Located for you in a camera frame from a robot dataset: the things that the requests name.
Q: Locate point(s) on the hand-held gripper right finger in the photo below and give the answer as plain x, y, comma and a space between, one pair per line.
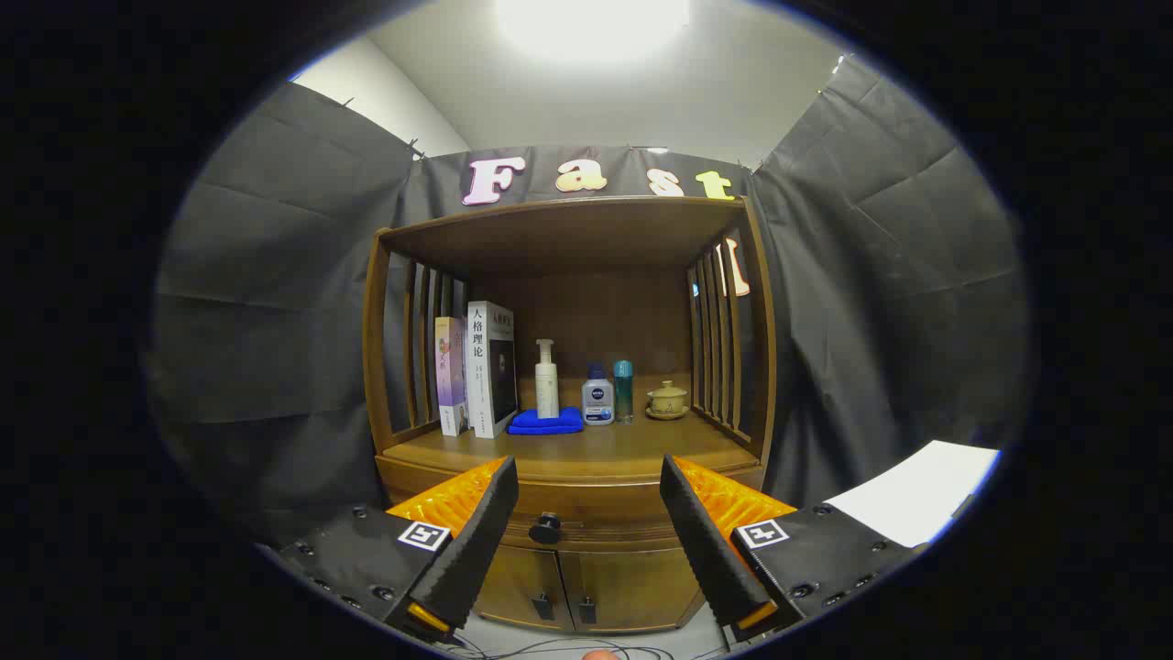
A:
706, 550

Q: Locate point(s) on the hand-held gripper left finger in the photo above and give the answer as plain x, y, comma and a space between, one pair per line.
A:
476, 550

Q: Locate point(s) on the black round drawer knob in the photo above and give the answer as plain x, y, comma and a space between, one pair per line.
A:
545, 528

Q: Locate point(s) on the brown wooden drawer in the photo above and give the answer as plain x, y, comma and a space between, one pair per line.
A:
596, 500

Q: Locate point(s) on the wooden cabinet door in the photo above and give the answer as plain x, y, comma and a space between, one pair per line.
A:
513, 577
632, 582

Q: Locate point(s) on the wooden countertop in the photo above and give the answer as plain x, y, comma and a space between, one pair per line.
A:
623, 445

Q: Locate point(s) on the brown wooden cabinet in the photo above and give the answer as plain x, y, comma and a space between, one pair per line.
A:
586, 238

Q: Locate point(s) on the blue folded cloth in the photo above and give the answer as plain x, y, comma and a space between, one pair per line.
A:
541, 424

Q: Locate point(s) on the beige lidded teacup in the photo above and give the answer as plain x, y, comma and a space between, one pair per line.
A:
668, 401

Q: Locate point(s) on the white pump bottle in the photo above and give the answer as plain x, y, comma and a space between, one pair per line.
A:
547, 390

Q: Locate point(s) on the purple book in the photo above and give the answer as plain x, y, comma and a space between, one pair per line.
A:
449, 376

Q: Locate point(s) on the slim teal bottle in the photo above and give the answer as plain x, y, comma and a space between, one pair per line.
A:
623, 394

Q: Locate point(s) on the white bottle with blue cap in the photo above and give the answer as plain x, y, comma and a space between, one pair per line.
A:
597, 403

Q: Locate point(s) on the thick white book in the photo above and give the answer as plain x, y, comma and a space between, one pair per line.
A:
478, 367

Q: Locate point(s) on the white flat panel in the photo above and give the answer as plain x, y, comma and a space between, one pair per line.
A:
916, 495

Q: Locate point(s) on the black backdrop cloth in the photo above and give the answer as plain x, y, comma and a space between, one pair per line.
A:
275, 275

